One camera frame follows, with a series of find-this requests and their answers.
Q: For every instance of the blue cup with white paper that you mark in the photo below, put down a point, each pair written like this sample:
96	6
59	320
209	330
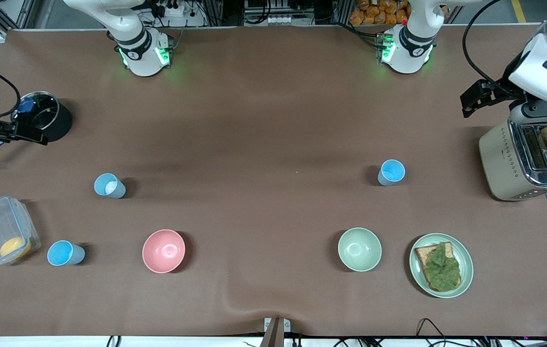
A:
116	193

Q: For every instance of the white power strip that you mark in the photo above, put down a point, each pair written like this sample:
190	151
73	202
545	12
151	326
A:
172	8

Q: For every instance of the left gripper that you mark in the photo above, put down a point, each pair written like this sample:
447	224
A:
503	92

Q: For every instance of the blue plastic cup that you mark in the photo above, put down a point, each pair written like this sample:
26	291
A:
65	253
385	180

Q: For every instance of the pink bowl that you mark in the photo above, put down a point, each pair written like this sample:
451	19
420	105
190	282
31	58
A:
163	250

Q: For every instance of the glass lid with blue knob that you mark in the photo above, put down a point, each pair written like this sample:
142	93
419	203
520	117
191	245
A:
37	111

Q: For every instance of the green lettuce leaf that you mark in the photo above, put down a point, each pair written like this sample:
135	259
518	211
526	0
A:
442	270

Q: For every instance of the white terminal block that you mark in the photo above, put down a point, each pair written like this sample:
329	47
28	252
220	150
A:
278	20

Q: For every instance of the bag of orange buns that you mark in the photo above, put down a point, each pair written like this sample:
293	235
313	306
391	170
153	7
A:
375	12

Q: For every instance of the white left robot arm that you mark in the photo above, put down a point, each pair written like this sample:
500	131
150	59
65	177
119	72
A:
413	48

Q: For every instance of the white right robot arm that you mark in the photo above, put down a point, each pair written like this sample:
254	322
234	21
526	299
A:
138	46

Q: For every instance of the orange round food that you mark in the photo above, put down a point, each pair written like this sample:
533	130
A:
14	247

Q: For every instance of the bread slice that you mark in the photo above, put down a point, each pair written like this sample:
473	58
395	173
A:
423	253

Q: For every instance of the beige chrome toaster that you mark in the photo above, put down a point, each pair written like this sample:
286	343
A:
500	159

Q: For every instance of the green plate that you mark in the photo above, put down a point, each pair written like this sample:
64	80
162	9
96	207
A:
466	265

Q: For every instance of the green bowl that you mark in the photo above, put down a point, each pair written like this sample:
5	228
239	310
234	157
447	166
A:
359	249

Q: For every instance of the aluminium frame profile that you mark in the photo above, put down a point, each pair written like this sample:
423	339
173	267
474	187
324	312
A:
13	12

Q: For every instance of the brown table cloth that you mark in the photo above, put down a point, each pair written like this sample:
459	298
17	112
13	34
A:
302	217

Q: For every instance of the white paper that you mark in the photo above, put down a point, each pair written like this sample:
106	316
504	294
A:
108	188

